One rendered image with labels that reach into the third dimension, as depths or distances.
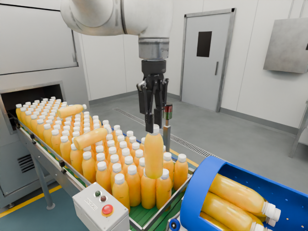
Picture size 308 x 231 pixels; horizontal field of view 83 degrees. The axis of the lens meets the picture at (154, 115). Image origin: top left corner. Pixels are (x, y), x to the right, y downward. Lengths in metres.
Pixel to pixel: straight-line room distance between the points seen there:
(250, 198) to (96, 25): 0.65
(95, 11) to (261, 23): 3.79
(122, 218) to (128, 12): 0.62
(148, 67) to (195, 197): 0.42
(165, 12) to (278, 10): 3.62
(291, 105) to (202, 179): 3.54
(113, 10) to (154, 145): 0.41
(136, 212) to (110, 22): 0.77
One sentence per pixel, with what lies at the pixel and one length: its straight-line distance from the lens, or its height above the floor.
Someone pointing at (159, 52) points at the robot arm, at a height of 1.60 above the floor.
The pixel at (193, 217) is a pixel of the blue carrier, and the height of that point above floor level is 1.12.
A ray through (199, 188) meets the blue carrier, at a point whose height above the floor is 1.20.
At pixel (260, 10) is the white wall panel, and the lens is 4.15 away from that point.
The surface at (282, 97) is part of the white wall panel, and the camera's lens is 4.06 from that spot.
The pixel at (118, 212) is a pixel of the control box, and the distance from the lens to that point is 0.68.
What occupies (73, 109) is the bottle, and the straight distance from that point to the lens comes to 1.44.
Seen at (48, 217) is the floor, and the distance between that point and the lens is 2.28.
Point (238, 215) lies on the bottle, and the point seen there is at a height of 1.15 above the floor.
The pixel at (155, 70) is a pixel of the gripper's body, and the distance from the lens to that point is 0.52.
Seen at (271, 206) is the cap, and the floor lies 1.18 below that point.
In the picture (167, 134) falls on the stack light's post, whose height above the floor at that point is 1.04.
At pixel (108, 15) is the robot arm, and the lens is 0.49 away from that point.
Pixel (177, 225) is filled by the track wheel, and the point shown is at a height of 0.97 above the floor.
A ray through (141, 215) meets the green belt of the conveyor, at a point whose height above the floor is 0.90.
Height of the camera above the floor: 1.63
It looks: 23 degrees down
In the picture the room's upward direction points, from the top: straight up
